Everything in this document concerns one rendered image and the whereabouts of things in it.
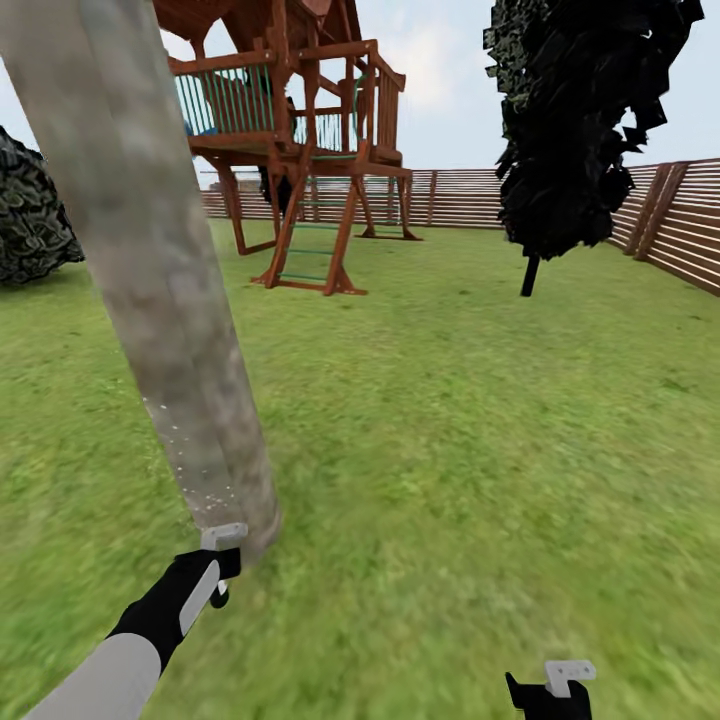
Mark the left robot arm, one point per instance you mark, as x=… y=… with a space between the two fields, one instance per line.
x=115 y=681

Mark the pesticide atomizer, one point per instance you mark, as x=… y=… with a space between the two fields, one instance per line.
x=220 y=595

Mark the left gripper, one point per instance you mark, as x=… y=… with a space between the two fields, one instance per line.
x=229 y=562

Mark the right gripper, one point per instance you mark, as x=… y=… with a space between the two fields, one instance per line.
x=539 y=704

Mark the bush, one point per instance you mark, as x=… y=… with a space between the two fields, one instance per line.
x=36 y=237

